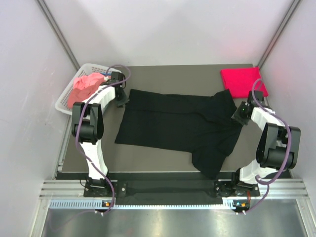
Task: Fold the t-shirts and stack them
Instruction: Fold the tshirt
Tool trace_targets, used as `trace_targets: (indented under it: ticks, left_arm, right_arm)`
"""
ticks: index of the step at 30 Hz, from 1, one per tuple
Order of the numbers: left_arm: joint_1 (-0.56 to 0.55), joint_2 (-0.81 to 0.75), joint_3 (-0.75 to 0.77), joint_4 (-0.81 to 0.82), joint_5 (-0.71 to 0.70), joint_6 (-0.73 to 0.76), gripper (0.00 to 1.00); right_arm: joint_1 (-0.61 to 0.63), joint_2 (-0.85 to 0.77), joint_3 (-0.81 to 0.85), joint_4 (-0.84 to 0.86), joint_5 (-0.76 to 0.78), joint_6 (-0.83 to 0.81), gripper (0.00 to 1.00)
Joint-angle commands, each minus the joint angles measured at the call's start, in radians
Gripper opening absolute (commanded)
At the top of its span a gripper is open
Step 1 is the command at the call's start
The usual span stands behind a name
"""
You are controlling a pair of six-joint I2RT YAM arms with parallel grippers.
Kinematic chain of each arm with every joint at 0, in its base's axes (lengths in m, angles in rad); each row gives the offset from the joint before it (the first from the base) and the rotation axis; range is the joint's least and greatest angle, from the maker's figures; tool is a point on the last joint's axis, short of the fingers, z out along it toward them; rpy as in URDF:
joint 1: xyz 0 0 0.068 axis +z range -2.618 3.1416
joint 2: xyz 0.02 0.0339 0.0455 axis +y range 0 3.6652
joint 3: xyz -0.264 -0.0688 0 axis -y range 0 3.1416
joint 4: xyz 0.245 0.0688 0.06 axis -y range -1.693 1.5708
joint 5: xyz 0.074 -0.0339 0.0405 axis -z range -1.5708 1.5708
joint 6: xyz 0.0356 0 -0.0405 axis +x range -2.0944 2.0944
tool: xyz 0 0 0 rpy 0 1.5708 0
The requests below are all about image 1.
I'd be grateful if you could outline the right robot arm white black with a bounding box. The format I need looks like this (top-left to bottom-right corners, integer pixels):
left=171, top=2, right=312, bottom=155
left=214, top=102, right=301, bottom=198

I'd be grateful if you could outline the crumpled pink t shirt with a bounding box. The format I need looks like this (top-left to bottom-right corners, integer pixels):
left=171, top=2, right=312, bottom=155
left=67, top=73, right=105, bottom=108

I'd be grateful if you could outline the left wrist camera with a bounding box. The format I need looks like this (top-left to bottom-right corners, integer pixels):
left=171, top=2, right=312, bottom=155
left=102, top=71, right=125, bottom=86

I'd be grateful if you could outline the perforated grey cable duct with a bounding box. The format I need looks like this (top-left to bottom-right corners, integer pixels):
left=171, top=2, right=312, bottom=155
left=49, top=199, right=249, bottom=210

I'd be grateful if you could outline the blue t shirt in basket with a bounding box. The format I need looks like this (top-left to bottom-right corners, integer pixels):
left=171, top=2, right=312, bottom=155
left=101, top=72, right=112, bottom=76

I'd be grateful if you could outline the white plastic laundry basket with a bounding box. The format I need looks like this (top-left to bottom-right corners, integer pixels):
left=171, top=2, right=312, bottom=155
left=55, top=63, right=109, bottom=116

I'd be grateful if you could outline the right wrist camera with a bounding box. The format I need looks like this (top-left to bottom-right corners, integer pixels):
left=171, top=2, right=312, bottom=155
left=247, top=90, right=265, bottom=107

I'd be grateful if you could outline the aluminium frame rail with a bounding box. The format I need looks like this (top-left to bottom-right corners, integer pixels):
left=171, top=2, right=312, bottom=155
left=39, top=179, right=309, bottom=199

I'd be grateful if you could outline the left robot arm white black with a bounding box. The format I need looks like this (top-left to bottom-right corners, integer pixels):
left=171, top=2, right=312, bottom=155
left=71, top=85, right=129, bottom=198

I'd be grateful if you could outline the black t shirt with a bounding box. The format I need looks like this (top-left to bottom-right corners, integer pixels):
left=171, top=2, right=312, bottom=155
left=115, top=89, right=242, bottom=179

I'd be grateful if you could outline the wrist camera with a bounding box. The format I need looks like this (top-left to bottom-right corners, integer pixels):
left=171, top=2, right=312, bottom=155
left=247, top=90, right=265, bottom=107
left=102, top=71, right=125, bottom=86

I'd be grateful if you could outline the folded red t shirt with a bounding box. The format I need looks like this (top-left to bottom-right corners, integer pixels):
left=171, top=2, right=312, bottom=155
left=220, top=67, right=261, bottom=98

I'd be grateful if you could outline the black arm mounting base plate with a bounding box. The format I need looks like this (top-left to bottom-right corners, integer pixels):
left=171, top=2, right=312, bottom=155
left=83, top=171, right=260, bottom=205

